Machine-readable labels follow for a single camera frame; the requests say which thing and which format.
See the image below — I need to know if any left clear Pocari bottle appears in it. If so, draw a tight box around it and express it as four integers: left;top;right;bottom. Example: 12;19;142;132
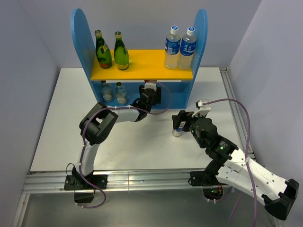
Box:
164;26;181;70

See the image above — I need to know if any clear glass bottle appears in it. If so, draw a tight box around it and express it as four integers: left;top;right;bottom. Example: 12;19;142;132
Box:
115;82;127;105
100;80;114;102

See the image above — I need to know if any clear glass bottle front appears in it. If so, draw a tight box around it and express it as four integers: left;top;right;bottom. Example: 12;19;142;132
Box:
115;82;127;105

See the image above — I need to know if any right clear Pocari bottle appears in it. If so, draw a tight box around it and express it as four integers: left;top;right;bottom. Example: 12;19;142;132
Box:
177;27;196;70

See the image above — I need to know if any aluminium front rail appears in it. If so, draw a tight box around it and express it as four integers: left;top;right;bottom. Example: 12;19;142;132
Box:
21;169;235;194

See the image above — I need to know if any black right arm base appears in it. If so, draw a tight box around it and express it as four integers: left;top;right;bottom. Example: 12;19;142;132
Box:
187;171;233;202

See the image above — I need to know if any aluminium side rail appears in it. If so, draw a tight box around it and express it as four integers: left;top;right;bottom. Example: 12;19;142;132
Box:
219;67;248;151

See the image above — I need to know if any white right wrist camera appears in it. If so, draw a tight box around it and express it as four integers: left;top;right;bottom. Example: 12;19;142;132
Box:
191;99;211;118

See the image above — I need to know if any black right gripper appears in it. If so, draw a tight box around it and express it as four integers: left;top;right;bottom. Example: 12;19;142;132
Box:
171;110;207;148

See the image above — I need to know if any clear pocari bottle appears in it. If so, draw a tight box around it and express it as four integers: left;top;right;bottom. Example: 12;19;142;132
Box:
177;27;196;70
164;26;181;70

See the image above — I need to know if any Red Bull can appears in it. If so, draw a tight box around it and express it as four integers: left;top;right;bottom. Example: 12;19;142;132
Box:
172;122;185;137

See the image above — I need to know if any green perrier bottle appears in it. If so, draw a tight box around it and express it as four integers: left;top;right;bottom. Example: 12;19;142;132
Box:
95;30;112;69
114;31;129;70

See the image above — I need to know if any blue and yellow wooden shelf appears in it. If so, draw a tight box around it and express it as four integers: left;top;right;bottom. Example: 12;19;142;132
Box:
71;9;208;109

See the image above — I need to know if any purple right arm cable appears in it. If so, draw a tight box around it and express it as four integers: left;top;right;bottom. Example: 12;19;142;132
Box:
205;98;260;227

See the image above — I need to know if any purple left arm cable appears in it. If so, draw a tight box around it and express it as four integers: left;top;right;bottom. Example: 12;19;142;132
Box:
66;80;173;210

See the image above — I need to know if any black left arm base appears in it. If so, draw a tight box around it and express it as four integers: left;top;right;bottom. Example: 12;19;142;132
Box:
63;167;108;203

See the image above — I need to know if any green Perrier bottle front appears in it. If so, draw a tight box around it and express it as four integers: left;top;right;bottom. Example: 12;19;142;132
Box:
114;31;129;70

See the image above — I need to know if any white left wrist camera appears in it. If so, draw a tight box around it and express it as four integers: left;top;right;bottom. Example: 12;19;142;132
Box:
144;80;157;91

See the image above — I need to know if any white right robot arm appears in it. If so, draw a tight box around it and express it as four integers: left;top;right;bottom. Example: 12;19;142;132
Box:
172;110;299;220

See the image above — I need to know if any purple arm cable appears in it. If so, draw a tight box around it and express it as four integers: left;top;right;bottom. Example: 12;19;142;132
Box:
205;98;260;227
66;80;173;210

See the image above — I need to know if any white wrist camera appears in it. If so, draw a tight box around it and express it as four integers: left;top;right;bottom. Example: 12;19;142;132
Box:
144;80;157;91
191;99;211;118

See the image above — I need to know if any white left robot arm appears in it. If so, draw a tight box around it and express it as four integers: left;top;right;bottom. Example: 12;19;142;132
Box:
72;82;161;189

